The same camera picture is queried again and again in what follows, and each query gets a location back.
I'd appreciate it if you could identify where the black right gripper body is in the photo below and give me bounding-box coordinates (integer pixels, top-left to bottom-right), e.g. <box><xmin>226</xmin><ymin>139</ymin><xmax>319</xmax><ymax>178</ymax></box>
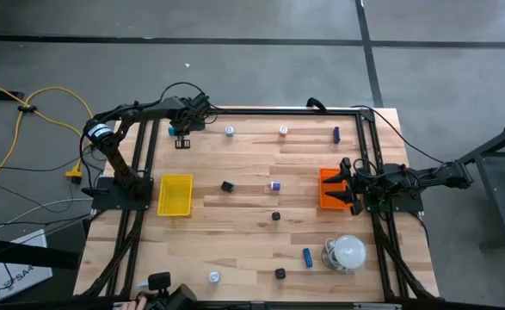
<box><xmin>340</xmin><ymin>157</ymin><xmax>378</xmax><ymax>216</ymax></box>

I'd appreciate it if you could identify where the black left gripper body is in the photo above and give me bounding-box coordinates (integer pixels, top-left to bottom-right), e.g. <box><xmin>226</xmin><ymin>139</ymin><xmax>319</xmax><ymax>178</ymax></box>
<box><xmin>175</xmin><ymin>92</ymin><xmax>213</xmax><ymax>133</ymax></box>

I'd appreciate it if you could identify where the orange plastic basket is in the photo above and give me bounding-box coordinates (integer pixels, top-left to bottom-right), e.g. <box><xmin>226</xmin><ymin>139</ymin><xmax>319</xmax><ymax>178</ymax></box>
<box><xmin>318</xmin><ymin>167</ymin><xmax>356</xmax><ymax>211</ymax></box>

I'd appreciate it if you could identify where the yellow plastic basket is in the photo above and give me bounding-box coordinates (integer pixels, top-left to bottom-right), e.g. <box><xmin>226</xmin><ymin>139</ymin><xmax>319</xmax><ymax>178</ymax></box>
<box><xmin>157</xmin><ymin>173</ymin><xmax>194</xmax><ymax>217</ymax></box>

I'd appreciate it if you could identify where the white dome lamp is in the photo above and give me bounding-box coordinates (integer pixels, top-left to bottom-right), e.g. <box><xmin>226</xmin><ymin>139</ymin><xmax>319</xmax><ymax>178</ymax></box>
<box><xmin>332</xmin><ymin>234</ymin><xmax>367</xmax><ymax>271</ymax></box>

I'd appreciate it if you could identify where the black metal stand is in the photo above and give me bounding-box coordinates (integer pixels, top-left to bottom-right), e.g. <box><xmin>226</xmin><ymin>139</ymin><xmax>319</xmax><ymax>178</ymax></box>
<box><xmin>451</xmin><ymin>118</ymin><xmax>505</xmax><ymax>251</ymax></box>

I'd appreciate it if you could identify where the black device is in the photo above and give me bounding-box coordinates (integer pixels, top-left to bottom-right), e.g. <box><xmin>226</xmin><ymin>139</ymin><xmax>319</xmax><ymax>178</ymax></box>
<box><xmin>148</xmin><ymin>282</ymin><xmax>200</xmax><ymax>310</ymax></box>

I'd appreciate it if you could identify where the person's hand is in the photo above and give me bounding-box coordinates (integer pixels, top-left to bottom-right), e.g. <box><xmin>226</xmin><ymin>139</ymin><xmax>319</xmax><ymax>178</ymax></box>
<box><xmin>113</xmin><ymin>296</ymin><xmax>149</xmax><ymax>310</ymax></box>

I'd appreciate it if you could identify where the black beam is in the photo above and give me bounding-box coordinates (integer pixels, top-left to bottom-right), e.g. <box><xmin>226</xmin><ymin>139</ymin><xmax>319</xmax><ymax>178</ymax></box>
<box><xmin>0</xmin><ymin>235</ymin><xmax>81</xmax><ymax>271</ymax></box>

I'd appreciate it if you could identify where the white printed box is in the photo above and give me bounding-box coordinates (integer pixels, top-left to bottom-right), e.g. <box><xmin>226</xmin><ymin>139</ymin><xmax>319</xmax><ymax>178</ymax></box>
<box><xmin>0</xmin><ymin>229</ymin><xmax>54</xmax><ymax>301</ymax></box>

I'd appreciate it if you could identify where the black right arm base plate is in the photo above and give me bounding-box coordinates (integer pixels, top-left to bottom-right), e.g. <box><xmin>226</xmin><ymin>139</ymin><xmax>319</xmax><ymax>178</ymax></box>
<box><xmin>363</xmin><ymin>178</ymin><xmax>425</xmax><ymax>213</ymax></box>

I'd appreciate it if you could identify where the white coiled cable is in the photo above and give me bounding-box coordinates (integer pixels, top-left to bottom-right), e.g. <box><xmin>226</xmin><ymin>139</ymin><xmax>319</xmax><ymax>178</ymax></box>
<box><xmin>321</xmin><ymin>238</ymin><xmax>343</xmax><ymax>273</ymax></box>

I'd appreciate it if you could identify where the black frame clamp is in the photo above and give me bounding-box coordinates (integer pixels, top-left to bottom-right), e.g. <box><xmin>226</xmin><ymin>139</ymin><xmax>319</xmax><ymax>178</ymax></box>
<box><xmin>305</xmin><ymin>96</ymin><xmax>329</xmax><ymax>114</ymax></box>

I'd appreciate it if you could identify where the black aluminium frame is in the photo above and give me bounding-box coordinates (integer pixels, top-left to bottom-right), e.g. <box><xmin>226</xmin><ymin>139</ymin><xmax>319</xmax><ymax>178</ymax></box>
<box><xmin>74</xmin><ymin>106</ymin><xmax>441</xmax><ymax>302</ymax></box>

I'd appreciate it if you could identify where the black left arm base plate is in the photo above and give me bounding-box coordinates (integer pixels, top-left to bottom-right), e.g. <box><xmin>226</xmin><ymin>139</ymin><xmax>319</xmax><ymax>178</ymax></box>
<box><xmin>91</xmin><ymin>176</ymin><xmax>154</xmax><ymax>212</ymax></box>

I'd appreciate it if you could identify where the yellow extension cable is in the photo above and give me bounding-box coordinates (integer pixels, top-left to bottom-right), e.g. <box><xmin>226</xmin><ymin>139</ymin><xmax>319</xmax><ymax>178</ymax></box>
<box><xmin>0</xmin><ymin>72</ymin><xmax>96</xmax><ymax>198</ymax></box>

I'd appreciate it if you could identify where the silver metal bracket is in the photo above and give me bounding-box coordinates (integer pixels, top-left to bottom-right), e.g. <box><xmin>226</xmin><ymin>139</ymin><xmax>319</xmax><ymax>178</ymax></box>
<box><xmin>354</xmin><ymin>302</ymin><xmax>403</xmax><ymax>310</ymax></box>

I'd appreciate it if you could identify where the black camera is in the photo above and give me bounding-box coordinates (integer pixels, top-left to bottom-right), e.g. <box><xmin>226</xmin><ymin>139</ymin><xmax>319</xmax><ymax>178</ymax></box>
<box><xmin>147</xmin><ymin>270</ymin><xmax>172</xmax><ymax>292</ymax></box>

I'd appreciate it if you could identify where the black floor cable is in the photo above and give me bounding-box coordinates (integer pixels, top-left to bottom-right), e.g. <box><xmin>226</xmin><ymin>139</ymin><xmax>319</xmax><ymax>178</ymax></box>
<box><xmin>0</xmin><ymin>146</ymin><xmax>94</xmax><ymax>172</ymax></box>

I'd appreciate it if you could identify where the white floor cable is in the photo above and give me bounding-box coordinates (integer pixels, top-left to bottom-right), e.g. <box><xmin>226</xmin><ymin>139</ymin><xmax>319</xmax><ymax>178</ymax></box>
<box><xmin>0</xmin><ymin>196</ymin><xmax>94</xmax><ymax>238</ymax></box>

